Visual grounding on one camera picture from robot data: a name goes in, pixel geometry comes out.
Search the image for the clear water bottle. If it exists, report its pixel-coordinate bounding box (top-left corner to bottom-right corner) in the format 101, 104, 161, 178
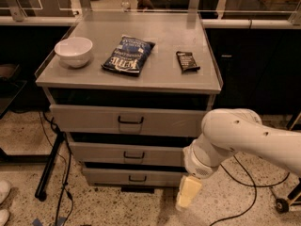
121, 0, 131, 11

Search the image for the grey drawer cabinet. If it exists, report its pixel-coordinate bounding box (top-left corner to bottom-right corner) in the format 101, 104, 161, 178
37, 11, 222, 174

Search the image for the black floor cable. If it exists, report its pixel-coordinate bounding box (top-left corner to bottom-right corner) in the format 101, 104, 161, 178
208, 155, 291, 226

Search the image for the white horizontal rail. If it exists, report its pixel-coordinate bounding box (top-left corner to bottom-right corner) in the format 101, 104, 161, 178
0, 16, 301, 30

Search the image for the grey drawer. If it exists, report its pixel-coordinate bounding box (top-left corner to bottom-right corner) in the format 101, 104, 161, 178
50, 105, 205, 137
70, 142, 183, 167
83, 168, 184, 187

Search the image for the grey top drawer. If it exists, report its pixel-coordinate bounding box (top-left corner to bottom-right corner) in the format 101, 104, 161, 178
50, 105, 205, 137

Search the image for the black caster wheel lower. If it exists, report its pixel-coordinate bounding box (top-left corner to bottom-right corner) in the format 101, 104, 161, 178
276, 198, 289, 214

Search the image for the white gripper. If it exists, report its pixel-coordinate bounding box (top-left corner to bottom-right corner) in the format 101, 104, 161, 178
176, 146, 216, 211

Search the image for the dark snack bar wrapper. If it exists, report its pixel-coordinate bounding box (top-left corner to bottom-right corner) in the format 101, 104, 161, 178
176, 51, 200, 73

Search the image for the white shoe upper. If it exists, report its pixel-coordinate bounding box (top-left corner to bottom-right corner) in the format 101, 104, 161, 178
0, 180, 11, 204

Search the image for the white shoe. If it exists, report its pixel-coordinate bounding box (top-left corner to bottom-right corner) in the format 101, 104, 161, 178
0, 209, 10, 226
0, 180, 11, 204

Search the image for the white shoe lower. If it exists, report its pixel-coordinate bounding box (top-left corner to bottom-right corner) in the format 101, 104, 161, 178
0, 209, 10, 226

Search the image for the grey bottom drawer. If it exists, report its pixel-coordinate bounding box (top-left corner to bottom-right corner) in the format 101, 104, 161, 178
83, 168, 184, 187

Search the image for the black cable left floor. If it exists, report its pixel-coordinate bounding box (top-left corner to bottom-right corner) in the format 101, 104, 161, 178
38, 110, 75, 226

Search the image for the black stand leg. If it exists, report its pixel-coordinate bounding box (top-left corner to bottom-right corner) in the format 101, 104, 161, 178
35, 132, 63, 202

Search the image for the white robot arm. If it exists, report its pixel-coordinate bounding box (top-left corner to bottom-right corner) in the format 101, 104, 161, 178
176, 108, 301, 210

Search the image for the blue Kettle chips bag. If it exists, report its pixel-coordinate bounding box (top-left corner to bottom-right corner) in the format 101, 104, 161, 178
102, 35, 155, 76

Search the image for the white bowl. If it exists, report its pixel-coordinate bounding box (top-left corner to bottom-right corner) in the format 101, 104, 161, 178
55, 37, 93, 68

